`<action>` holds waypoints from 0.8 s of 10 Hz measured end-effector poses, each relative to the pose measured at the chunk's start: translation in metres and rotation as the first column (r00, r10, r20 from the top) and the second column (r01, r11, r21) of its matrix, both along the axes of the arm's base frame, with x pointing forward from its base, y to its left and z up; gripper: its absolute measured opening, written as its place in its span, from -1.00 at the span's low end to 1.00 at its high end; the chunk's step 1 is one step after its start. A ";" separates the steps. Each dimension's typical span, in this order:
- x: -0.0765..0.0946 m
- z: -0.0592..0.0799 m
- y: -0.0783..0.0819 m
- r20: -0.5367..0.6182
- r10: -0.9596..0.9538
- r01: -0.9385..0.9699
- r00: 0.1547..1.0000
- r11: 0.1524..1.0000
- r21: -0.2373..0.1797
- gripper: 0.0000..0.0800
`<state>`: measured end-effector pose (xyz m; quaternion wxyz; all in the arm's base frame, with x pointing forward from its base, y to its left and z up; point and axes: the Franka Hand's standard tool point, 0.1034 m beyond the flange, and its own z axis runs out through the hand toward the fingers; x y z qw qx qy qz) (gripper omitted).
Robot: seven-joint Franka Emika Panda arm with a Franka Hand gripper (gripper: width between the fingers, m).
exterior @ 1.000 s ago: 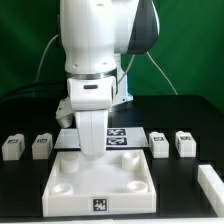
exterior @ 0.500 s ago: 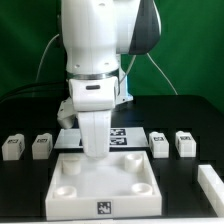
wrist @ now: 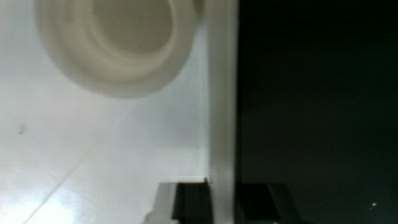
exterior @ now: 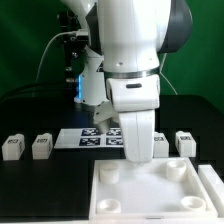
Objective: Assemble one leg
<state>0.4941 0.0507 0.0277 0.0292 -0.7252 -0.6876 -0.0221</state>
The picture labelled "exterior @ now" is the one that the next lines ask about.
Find white sheet with AprilTags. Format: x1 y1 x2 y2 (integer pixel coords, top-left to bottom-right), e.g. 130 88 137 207
54 128 123 149

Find white square tabletop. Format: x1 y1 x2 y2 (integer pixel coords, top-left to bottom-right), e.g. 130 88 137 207
89 158 219 224

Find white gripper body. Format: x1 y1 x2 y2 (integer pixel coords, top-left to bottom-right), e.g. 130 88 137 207
107 74 160 163

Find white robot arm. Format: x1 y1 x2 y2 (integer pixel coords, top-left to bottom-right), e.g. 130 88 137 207
61 0 192 163

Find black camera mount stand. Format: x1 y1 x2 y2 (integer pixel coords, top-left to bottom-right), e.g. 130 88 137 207
57 10 88 83

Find black cable bundle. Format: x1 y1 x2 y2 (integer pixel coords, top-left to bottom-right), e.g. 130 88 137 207
0 81 76 103

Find white camera cable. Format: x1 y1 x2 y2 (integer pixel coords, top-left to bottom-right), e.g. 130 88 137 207
34 30 81 84

